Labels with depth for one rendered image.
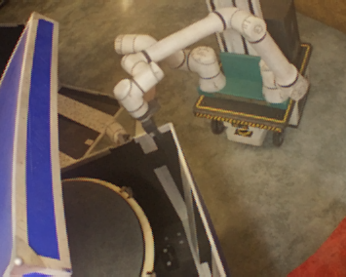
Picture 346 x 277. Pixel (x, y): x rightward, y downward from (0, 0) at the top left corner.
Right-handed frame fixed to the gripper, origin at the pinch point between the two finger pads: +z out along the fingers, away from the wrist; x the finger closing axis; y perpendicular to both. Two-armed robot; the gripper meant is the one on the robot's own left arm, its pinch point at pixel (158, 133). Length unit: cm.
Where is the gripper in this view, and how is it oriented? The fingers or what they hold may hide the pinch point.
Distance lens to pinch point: 195.5
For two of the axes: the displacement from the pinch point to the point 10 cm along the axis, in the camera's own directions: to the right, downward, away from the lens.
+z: 4.4, 5.6, 7.0
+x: 2.4, 6.8, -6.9
